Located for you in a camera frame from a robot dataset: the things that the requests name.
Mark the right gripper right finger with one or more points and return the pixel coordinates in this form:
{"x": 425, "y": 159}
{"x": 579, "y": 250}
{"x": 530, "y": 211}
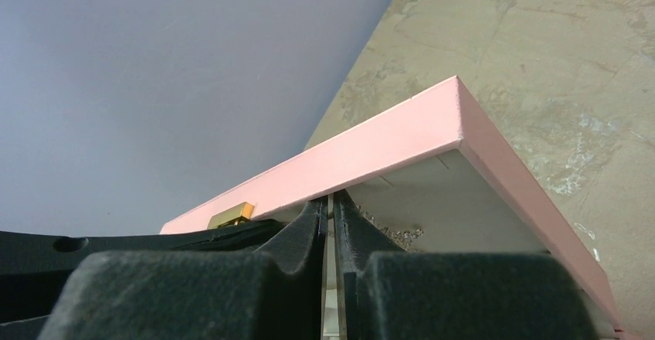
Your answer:
{"x": 385, "y": 292}

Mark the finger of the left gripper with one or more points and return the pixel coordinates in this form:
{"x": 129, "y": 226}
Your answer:
{"x": 34, "y": 268}

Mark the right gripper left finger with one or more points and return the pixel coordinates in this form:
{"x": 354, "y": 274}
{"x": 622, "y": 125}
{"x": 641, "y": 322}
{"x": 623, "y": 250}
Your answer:
{"x": 273, "y": 292}

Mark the silver crystal jewelry pile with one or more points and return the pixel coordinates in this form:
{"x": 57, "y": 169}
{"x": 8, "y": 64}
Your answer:
{"x": 403, "y": 237}

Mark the pink jewelry box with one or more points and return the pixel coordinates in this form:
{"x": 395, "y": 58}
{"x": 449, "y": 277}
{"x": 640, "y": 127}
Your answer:
{"x": 435, "y": 161}

